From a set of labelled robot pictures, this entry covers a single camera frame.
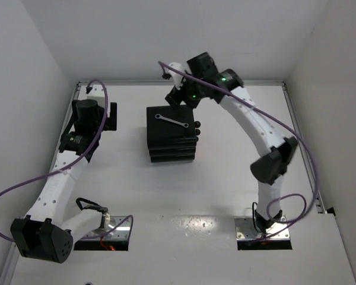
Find silver metal wrench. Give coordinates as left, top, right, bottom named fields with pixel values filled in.
left=155, top=113, right=189, bottom=128

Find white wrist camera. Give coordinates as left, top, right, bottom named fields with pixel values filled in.
left=162, top=62, right=186, bottom=90
left=86, top=85, right=105, bottom=107

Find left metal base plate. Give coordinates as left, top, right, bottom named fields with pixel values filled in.
left=80, top=215, right=134, bottom=242

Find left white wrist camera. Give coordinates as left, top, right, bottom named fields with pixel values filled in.
left=86, top=85, right=105, bottom=107

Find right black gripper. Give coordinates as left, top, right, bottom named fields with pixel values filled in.
left=166, top=70, right=205, bottom=118

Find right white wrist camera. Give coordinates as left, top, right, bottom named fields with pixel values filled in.
left=162, top=62, right=186, bottom=90

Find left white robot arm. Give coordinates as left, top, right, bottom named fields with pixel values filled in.
left=10, top=99, right=117, bottom=263

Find metal base plate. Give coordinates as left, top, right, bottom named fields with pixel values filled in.
left=234, top=216, right=290, bottom=241
left=80, top=215, right=134, bottom=242

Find black drawer cabinet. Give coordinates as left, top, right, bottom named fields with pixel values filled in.
left=146, top=105, right=201, bottom=163

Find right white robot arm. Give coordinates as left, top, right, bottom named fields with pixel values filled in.
left=161, top=52, right=298, bottom=234

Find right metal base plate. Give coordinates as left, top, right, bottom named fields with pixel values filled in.
left=234, top=216, right=290, bottom=241

